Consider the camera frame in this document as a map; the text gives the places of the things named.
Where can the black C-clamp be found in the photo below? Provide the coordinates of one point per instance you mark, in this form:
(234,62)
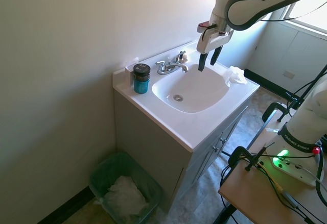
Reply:
(240,152)
(273,108)

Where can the white wall outlet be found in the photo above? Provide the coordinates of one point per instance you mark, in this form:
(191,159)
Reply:
(288,73)

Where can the metal cabinet knob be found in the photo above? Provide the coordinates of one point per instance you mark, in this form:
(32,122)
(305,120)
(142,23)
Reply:
(215,148)
(222,140)

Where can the white vanity sink top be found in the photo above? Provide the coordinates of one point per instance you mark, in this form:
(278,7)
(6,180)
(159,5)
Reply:
(194,91)

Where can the wrist camera with red mount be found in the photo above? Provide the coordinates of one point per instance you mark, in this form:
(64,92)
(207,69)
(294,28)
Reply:
(204,25)

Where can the bright window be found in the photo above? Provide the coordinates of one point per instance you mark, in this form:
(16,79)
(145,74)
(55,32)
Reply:
(309,12)

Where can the black baseboard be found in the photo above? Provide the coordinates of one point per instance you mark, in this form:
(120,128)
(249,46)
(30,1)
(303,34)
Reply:
(66,203)
(270,82)

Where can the chrome faucet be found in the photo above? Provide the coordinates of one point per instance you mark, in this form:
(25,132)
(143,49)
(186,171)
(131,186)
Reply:
(169,67)

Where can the small red knob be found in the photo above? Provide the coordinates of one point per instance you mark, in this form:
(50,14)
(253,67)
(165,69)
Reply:
(317,150)

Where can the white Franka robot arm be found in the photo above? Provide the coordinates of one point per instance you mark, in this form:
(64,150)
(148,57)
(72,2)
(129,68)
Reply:
(242,12)

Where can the crumpled white plastic bag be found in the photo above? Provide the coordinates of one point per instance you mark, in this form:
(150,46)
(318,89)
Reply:
(125,198)

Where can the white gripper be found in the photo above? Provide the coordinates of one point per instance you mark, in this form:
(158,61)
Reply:
(210,41)

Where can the teal jar with black lid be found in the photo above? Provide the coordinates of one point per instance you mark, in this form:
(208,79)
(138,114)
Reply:
(141,81)

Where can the green trash bin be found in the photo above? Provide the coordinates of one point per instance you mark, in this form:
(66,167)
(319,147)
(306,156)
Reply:
(102,173)

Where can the metal sink drain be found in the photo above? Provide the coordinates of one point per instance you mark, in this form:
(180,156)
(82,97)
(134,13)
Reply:
(178,97)

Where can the grey vanity cabinet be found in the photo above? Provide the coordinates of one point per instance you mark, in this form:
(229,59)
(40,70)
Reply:
(158,147)

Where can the white tissue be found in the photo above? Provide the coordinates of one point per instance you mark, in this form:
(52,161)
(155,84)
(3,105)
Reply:
(235,76)

